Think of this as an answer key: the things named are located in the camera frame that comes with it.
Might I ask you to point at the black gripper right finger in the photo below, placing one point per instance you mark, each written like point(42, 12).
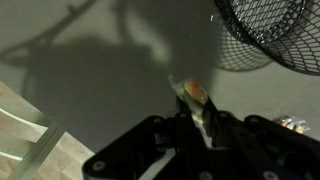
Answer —
point(260, 150)

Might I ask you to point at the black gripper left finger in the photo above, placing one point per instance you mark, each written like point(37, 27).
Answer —
point(140, 150)

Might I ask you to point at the small toy burger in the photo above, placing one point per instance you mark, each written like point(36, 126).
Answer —
point(195, 90)
point(293, 123)

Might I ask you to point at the light wooden bar chair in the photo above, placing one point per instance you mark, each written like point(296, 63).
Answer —
point(33, 133)

